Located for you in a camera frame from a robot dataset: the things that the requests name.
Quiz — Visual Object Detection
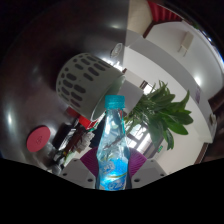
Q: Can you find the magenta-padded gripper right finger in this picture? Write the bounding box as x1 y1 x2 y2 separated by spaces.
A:
128 148 167 189

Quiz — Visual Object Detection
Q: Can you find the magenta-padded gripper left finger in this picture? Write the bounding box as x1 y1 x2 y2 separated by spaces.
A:
58 148 99 189

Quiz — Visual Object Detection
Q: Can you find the clear blue drink bottle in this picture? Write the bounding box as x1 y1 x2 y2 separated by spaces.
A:
95 94 131 191

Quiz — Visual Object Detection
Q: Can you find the brown tray with jars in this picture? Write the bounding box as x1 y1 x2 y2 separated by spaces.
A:
59 123 98 158

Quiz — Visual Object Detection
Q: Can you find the dark wooden glazed door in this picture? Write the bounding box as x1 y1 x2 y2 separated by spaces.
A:
126 123 154 158

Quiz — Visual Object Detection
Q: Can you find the flat round red coaster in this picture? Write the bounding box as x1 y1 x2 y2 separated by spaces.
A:
26 125 52 153

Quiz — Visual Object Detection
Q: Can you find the leafy plant in white pot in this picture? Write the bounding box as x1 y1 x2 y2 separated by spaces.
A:
118 79 194 151

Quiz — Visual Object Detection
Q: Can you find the dark framed window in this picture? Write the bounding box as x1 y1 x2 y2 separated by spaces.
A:
139 79 156 96

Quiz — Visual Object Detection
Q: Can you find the white wall unit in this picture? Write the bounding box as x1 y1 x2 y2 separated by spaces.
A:
177 31 194 56

